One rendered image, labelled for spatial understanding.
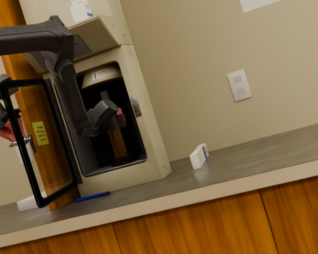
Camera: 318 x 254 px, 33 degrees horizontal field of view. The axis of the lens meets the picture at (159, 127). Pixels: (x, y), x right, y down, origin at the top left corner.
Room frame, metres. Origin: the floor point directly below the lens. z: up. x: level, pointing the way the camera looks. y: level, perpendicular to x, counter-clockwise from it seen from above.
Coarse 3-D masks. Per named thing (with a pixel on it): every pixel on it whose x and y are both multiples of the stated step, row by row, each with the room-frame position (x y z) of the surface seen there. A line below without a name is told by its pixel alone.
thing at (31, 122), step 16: (16, 96) 1.65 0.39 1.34; (32, 96) 1.76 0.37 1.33; (16, 112) 1.62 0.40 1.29; (32, 112) 1.72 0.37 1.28; (48, 112) 1.83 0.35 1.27; (32, 128) 1.69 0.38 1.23; (48, 128) 1.80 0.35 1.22; (48, 144) 1.76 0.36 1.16; (32, 160) 1.63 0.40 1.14; (48, 160) 1.73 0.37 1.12; (64, 160) 1.84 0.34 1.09; (48, 176) 1.69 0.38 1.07; (64, 176) 1.80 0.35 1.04; (48, 192) 1.66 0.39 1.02
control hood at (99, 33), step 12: (72, 24) 1.72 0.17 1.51; (84, 24) 1.71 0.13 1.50; (96, 24) 1.71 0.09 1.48; (108, 24) 1.74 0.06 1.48; (84, 36) 1.74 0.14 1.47; (96, 36) 1.74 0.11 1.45; (108, 36) 1.74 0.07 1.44; (96, 48) 1.78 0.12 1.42; (108, 48) 1.78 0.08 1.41; (36, 60) 1.83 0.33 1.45
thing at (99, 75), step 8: (112, 64) 1.88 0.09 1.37; (88, 72) 1.88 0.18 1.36; (96, 72) 1.86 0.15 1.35; (104, 72) 1.86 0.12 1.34; (112, 72) 1.86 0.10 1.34; (120, 72) 1.88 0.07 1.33; (88, 80) 1.87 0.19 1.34; (96, 80) 1.85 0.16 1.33; (104, 80) 1.84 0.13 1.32; (112, 80) 2.01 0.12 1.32
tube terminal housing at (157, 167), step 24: (24, 0) 1.89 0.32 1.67; (48, 0) 1.86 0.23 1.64; (96, 0) 1.80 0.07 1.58; (120, 24) 1.84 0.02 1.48; (120, 48) 1.79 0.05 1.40; (48, 72) 1.89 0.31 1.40; (144, 96) 1.85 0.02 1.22; (144, 120) 1.79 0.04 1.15; (144, 144) 1.80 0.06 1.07; (144, 168) 1.81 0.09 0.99; (168, 168) 1.87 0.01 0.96; (96, 192) 1.88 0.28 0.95
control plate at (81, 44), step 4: (76, 36) 1.74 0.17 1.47; (76, 40) 1.76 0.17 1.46; (80, 40) 1.76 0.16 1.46; (76, 44) 1.77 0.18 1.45; (80, 44) 1.77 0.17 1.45; (84, 44) 1.77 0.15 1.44; (76, 48) 1.78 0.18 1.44; (80, 48) 1.78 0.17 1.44; (84, 48) 1.78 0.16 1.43; (88, 48) 1.78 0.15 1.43; (32, 52) 1.80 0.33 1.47; (36, 52) 1.80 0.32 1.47; (76, 52) 1.80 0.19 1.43; (80, 52) 1.80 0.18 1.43; (84, 52) 1.80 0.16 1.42; (88, 52) 1.80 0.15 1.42; (36, 56) 1.81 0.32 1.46; (40, 56) 1.81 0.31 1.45; (76, 56) 1.81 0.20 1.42; (40, 60) 1.83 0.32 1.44; (44, 60) 1.83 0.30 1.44; (40, 64) 1.84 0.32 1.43; (44, 64) 1.84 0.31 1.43; (44, 68) 1.85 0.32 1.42
